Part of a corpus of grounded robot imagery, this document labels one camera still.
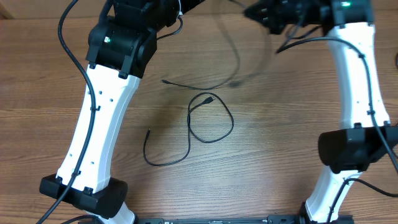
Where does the thin black micro USB cable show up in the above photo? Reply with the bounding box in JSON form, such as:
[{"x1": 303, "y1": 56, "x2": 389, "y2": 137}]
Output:
[{"x1": 160, "y1": 0, "x2": 274, "y2": 91}]

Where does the black USB cable thick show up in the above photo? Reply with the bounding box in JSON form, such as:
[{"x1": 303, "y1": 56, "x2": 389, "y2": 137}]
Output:
[{"x1": 142, "y1": 92, "x2": 234, "y2": 167}]

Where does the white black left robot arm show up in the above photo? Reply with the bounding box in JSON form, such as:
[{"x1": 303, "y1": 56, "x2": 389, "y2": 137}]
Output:
[{"x1": 39, "y1": 0, "x2": 197, "y2": 223}]

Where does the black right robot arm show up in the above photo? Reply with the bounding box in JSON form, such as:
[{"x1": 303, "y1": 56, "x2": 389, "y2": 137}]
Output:
[{"x1": 244, "y1": 0, "x2": 397, "y2": 223}]

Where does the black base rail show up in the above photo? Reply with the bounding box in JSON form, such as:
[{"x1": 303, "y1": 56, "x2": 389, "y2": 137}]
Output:
[{"x1": 138, "y1": 215, "x2": 311, "y2": 224}]

